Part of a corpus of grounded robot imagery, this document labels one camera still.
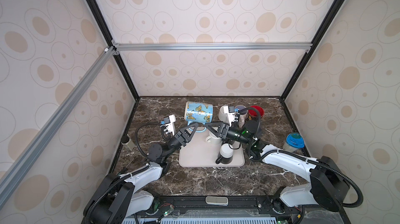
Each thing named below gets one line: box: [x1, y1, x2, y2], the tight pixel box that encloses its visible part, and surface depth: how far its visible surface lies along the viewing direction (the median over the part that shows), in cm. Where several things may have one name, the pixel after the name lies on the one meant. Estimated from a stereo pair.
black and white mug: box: [215, 143, 234, 165], surface depth 84 cm
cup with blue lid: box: [282, 132, 305, 153], surface depth 87 cm
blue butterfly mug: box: [184, 101, 214, 127], surface depth 65 cm
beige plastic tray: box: [179, 129, 245, 168], surface depth 91 cm
